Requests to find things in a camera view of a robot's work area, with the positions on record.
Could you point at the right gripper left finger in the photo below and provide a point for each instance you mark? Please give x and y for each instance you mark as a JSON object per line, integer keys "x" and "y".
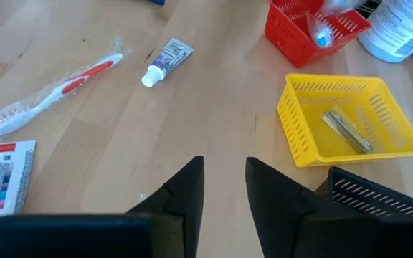
{"x": 188, "y": 193}

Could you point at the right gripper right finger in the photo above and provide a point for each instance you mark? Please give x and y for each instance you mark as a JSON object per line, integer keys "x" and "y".
{"x": 271, "y": 200}

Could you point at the yellow plastic slotted basket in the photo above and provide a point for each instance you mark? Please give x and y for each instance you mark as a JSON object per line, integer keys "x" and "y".
{"x": 314, "y": 136}

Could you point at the black plastic slotted basket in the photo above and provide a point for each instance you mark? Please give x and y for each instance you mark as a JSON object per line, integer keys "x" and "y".
{"x": 371, "y": 200}

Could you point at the silver nail clipper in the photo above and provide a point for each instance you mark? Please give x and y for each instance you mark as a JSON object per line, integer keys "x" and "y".
{"x": 348, "y": 132}

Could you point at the small white-capped toothpaste tube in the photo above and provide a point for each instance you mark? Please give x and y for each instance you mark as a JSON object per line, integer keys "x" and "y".
{"x": 167, "y": 59}

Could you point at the red plastic slotted basket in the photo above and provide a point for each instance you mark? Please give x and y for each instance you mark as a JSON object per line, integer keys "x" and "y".
{"x": 289, "y": 36}

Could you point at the red white toothbrush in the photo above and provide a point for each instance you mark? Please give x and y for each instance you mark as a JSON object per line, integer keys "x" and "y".
{"x": 48, "y": 98}

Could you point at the blue white toothbrush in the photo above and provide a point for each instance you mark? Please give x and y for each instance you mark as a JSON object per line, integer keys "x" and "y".
{"x": 321, "y": 34}

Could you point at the white red-ended toothpaste tube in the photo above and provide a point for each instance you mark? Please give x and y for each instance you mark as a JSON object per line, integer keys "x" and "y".
{"x": 7, "y": 179}

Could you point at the blue plastic comb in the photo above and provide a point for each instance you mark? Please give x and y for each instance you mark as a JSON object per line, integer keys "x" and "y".
{"x": 156, "y": 1}

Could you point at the white wipes canister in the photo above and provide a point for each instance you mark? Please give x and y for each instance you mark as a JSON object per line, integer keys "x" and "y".
{"x": 396, "y": 28}

